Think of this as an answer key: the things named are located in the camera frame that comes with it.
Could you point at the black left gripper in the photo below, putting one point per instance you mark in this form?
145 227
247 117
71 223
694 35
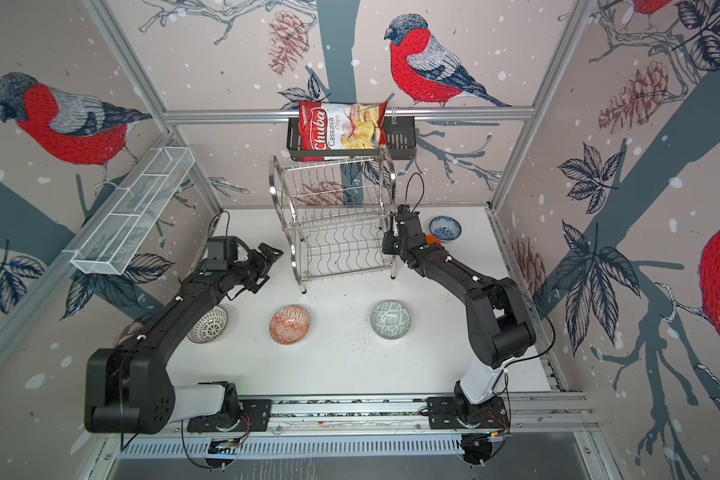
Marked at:
263 263

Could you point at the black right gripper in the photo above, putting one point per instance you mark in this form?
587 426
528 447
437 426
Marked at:
387 240

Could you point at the dark red pattern bowl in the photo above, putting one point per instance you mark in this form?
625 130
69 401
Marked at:
209 327

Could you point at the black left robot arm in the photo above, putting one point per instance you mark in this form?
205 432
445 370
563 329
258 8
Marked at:
128 389

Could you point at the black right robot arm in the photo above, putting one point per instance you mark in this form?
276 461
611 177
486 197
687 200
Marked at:
499 327

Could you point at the steel two-tier dish rack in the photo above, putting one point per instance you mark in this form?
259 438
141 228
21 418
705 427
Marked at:
334 215

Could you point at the plain orange bowl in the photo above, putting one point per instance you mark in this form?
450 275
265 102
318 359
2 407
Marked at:
433 240

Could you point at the blue floral small bowl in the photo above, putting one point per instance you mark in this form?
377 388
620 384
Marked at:
445 228

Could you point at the green pattern bowl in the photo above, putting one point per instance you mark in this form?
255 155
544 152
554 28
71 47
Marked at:
390 320

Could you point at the red cassava chips bag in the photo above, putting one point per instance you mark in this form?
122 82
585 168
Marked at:
338 127

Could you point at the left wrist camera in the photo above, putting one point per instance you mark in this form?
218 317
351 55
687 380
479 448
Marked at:
222 253

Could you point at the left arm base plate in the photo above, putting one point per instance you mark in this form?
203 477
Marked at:
248 415

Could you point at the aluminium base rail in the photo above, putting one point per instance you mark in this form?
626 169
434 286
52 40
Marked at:
326 426

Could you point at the white mesh wall shelf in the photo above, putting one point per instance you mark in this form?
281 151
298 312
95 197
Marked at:
117 238

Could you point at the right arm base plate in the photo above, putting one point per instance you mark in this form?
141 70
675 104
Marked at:
468 413

